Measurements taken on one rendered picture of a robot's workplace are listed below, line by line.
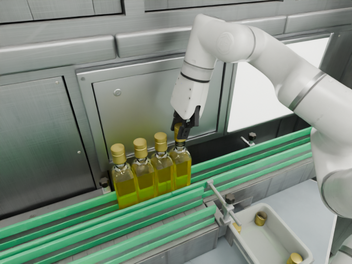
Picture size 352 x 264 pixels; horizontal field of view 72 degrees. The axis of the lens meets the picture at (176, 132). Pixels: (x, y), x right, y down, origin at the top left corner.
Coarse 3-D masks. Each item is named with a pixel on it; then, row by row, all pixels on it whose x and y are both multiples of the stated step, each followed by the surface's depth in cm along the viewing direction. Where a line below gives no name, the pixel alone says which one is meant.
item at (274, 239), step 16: (256, 208) 85; (272, 224) 84; (240, 240) 75; (256, 240) 82; (272, 240) 82; (288, 240) 78; (256, 256) 78; (272, 256) 78; (288, 256) 78; (304, 256) 73
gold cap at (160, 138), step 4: (160, 132) 66; (156, 136) 65; (160, 136) 65; (164, 136) 65; (156, 140) 64; (160, 140) 64; (164, 140) 64; (156, 144) 65; (160, 144) 64; (164, 144) 65; (156, 148) 66; (160, 148) 65; (164, 148) 66
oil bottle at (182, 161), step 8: (176, 152) 70; (184, 152) 70; (176, 160) 69; (184, 160) 70; (176, 168) 71; (184, 168) 72; (176, 176) 73; (184, 176) 74; (176, 184) 75; (184, 184) 76
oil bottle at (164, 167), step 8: (152, 160) 69; (160, 160) 68; (168, 160) 68; (160, 168) 68; (168, 168) 69; (160, 176) 70; (168, 176) 71; (160, 184) 72; (168, 184) 73; (160, 192) 74; (168, 192) 75
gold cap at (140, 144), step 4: (136, 140) 63; (140, 140) 63; (144, 140) 63; (136, 144) 62; (140, 144) 62; (144, 144) 62; (136, 148) 62; (140, 148) 62; (144, 148) 63; (136, 152) 63; (140, 152) 63; (144, 152) 63; (136, 156) 64; (140, 156) 64; (144, 156) 64
